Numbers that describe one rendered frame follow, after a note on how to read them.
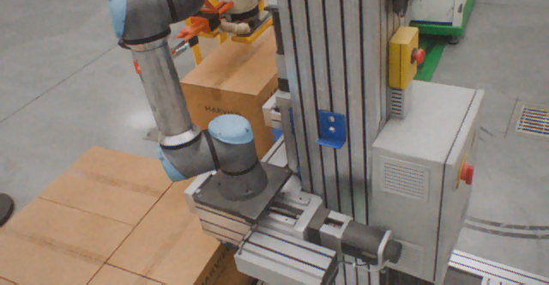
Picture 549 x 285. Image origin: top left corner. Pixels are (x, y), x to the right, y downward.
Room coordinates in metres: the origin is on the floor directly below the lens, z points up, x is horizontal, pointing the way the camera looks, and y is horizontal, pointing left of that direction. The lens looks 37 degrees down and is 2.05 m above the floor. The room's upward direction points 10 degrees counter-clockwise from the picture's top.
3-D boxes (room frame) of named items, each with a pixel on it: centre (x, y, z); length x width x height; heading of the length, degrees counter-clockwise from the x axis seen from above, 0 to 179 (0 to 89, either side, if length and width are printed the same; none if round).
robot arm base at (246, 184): (1.13, 0.12, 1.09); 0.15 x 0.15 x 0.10
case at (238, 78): (2.11, 0.05, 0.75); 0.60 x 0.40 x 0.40; 147
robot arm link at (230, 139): (1.13, 0.12, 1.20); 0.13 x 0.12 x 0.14; 104
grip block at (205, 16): (1.91, 0.20, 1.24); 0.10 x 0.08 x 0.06; 56
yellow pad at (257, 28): (2.07, -0.02, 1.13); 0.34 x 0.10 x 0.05; 146
